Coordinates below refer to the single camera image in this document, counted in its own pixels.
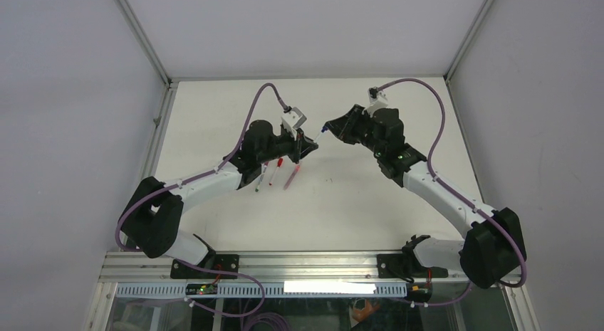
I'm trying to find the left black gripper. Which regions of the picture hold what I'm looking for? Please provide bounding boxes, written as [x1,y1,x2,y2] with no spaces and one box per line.
[258,127,318,164]

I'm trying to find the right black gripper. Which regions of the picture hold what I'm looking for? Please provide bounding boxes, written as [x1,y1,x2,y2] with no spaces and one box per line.
[323,105,385,158]

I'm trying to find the white pen red tip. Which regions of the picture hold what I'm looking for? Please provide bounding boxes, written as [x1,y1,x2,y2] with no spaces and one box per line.
[269,157,283,186]

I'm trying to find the pink purple pen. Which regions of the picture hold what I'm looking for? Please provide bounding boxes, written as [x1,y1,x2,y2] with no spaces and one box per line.
[283,164,301,190]

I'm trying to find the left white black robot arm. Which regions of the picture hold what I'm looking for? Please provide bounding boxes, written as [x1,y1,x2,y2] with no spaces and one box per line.
[117,120,318,278]

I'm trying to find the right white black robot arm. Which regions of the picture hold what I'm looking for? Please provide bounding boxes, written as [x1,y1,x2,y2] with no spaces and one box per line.
[326,105,527,288]

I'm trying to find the orange object under table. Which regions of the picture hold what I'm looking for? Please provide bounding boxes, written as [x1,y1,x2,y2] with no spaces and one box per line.
[350,298,380,323]

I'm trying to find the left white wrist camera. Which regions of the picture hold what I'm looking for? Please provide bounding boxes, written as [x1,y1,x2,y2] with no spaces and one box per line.
[281,107,307,139]

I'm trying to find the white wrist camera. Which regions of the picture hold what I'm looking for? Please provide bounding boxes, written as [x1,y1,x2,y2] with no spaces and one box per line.
[281,107,307,139]
[365,87,388,117]

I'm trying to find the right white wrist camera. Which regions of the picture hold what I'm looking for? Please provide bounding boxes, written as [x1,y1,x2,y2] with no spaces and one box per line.
[365,87,388,117]

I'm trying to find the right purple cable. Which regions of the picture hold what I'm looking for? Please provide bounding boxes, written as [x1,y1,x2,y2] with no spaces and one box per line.
[375,78,529,289]

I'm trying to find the purple cable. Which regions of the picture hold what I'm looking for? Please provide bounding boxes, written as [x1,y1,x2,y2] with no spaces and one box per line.
[115,83,290,268]
[375,78,529,289]

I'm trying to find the aluminium mounting rail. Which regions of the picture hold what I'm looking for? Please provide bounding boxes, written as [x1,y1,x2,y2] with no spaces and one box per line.
[99,251,525,285]

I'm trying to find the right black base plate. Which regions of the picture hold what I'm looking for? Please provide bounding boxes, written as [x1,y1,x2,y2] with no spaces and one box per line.
[376,253,449,281]

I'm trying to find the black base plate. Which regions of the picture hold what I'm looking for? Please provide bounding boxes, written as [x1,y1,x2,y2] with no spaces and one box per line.
[170,253,240,280]
[376,253,449,281]

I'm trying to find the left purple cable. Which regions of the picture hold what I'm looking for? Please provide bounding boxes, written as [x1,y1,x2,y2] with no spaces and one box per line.
[115,83,290,268]

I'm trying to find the white slotted cable duct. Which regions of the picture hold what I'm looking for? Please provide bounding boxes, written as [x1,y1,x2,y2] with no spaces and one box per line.
[116,280,407,300]

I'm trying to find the purple cable coil below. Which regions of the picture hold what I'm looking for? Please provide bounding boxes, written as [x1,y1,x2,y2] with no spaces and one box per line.
[240,312,291,331]

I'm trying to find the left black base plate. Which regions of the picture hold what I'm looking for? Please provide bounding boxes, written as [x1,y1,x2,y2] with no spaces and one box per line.
[170,253,240,280]

